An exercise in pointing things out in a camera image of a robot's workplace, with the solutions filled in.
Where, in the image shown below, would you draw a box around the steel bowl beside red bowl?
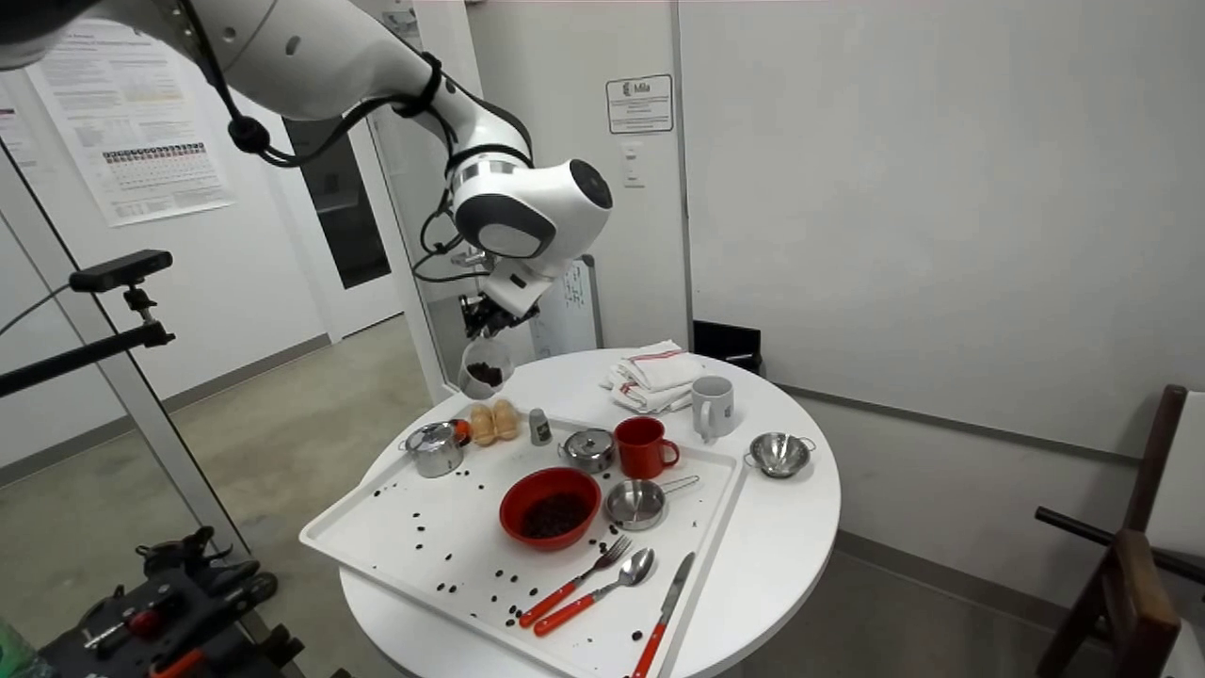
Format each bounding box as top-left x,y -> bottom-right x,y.
601,481 -> 668,533

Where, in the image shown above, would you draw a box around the wooden chair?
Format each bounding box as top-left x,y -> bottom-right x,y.
1037,385 -> 1205,678

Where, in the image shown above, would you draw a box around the red bowl with beans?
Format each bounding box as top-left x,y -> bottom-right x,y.
498,469 -> 601,556

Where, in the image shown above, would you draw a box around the door sign paper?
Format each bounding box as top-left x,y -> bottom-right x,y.
605,77 -> 675,136

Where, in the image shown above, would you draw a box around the paper poster on wall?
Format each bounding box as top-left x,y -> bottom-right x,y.
32,18 -> 231,228

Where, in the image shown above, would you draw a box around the red handled fork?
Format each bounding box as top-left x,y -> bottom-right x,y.
520,534 -> 628,631

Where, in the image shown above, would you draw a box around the white rectangular tray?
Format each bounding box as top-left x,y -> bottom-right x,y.
303,431 -> 744,678

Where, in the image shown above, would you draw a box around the small salt shaker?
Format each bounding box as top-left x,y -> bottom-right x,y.
529,407 -> 552,444

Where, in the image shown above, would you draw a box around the clear plastic jug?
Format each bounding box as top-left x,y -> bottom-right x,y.
458,332 -> 512,399

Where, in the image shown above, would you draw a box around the tool cart with tools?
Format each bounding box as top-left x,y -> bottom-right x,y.
42,528 -> 306,678

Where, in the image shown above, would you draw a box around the small steel bowl behind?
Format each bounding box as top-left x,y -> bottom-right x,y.
566,431 -> 615,476

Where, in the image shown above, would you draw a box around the black camera on stand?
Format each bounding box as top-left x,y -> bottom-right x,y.
0,249 -> 175,399

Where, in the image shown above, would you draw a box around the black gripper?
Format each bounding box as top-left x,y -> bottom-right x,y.
458,259 -> 552,340

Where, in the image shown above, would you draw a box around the steel bowl on table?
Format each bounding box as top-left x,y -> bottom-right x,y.
751,433 -> 814,479

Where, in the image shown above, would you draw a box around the red handled spoon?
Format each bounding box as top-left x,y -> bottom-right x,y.
535,552 -> 654,638

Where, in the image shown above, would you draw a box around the white mug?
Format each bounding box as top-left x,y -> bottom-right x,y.
692,379 -> 737,443

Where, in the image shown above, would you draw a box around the black box on floor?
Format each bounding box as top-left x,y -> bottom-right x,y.
692,320 -> 762,374

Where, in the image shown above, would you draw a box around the red handled knife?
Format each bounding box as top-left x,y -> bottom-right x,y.
628,556 -> 697,678

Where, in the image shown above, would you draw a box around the round white table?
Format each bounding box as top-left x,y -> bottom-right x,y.
338,358 -> 840,678

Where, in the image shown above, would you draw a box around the small steel cup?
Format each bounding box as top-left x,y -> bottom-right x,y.
407,421 -> 462,479

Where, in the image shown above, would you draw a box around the bread rolls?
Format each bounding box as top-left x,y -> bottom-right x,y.
462,399 -> 525,448

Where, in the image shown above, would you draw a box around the red mug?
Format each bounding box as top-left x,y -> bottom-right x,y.
615,419 -> 682,479

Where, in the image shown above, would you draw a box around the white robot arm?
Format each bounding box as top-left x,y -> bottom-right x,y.
0,0 -> 615,335

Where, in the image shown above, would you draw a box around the white cloth with red stripe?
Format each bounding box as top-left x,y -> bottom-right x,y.
601,340 -> 702,415

